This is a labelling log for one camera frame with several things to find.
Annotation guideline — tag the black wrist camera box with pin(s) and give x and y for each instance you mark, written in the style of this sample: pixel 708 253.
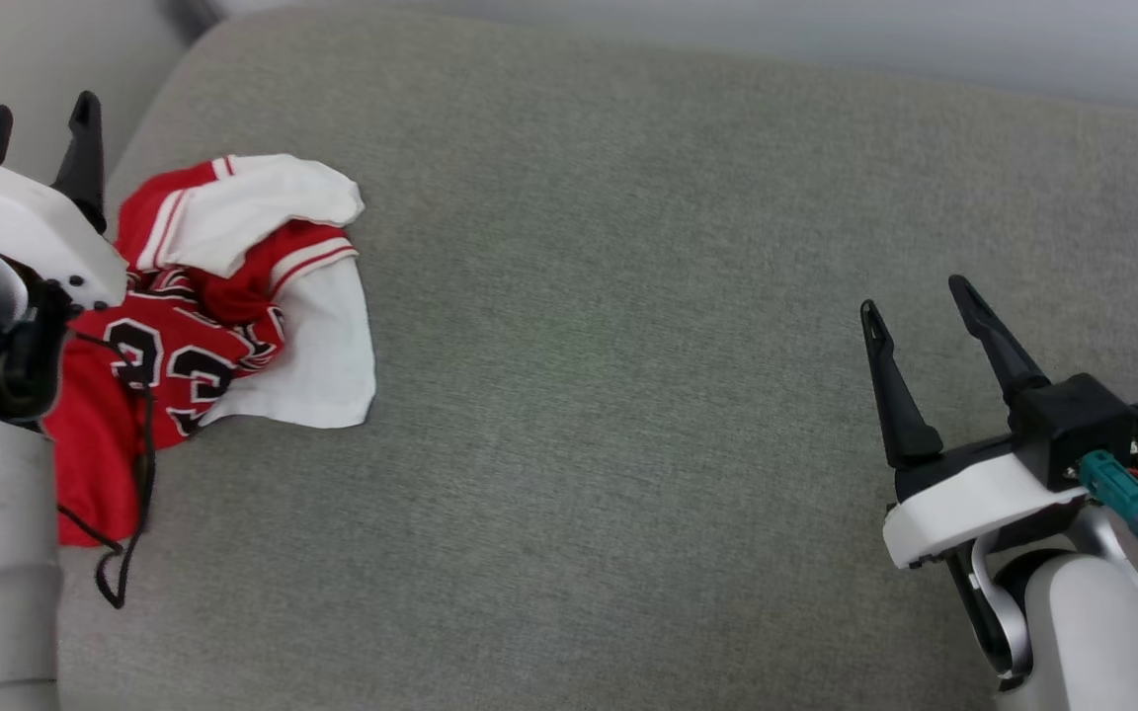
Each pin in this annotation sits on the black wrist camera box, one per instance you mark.
pixel 1073 425
pixel 21 355

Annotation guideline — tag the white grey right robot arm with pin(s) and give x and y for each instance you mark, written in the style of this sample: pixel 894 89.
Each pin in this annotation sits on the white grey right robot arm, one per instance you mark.
pixel 1088 632

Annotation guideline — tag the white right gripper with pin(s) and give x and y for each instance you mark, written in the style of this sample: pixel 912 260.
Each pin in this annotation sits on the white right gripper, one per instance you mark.
pixel 964 509

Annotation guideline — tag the grey fabric sofa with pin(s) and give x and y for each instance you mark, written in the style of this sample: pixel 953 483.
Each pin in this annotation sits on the grey fabric sofa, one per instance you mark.
pixel 628 346

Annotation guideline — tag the red white basketball jersey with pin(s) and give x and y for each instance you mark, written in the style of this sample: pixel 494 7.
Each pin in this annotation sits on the red white basketball jersey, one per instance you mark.
pixel 317 346

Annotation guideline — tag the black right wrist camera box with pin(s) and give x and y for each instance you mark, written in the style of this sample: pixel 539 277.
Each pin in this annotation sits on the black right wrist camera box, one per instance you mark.
pixel 1073 425

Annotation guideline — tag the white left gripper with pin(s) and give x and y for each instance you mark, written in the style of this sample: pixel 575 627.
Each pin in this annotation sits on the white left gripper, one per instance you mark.
pixel 26 222

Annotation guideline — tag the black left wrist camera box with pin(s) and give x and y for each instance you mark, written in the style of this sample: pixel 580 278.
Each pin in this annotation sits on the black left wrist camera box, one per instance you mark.
pixel 21 355

